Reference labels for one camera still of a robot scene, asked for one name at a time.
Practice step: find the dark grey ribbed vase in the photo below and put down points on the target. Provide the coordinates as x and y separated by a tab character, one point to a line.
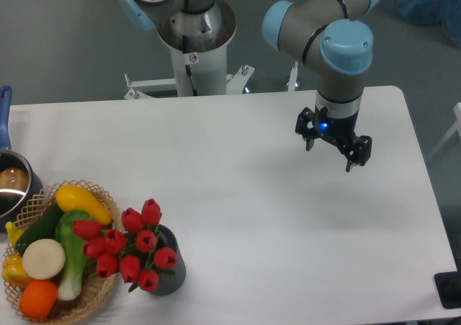
170	278

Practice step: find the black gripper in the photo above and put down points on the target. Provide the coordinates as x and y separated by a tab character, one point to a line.
336	131

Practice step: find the yellow bell pepper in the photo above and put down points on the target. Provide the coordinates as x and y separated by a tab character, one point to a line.
13	271

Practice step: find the black device at table edge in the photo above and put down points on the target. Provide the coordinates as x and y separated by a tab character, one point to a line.
448	288

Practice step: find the yellow squash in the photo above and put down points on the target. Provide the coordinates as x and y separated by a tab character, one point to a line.
70	197

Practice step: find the dark green cucumber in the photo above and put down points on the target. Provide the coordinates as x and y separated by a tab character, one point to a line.
42	228

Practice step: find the green bok choy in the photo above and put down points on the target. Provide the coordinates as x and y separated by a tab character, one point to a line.
75	263

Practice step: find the blue handled saucepan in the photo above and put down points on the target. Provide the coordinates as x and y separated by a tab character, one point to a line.
18	180

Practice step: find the small yellow banana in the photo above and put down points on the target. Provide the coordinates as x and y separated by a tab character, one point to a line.
13	233

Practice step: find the red tulip bouquet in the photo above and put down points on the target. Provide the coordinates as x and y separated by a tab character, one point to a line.
132	251

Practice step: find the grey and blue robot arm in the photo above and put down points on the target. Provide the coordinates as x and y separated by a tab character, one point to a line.
325	36

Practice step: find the white furniture leg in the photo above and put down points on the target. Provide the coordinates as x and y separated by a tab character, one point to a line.
454	129

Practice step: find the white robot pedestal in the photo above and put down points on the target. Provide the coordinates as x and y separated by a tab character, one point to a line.
198	45

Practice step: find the cream round disc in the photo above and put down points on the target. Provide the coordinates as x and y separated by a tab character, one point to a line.
43	259

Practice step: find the orange fruit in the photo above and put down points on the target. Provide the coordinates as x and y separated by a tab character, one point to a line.
38	299

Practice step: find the woven wicker basket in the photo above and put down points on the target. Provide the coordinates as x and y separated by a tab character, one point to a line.
94	291

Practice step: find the blue plastic bag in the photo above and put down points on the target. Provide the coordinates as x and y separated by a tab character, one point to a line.
445	13

